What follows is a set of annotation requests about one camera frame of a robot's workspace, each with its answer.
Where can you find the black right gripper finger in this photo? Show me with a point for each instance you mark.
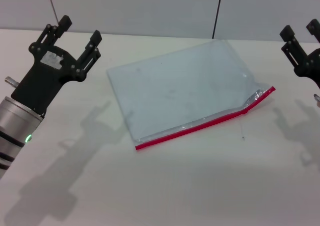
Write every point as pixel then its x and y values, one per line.
pixel 314 26
pixel 293 45

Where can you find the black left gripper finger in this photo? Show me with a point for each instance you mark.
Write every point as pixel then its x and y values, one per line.
pixel 88 55
pixel 51 33

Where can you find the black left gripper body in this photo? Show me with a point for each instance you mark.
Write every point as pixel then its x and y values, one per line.
pixel 47 75

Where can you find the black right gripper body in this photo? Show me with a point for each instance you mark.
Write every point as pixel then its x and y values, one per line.
pixel 311 65

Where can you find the clear document bag red zipper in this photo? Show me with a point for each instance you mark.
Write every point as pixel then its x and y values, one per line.
pixel 180 85

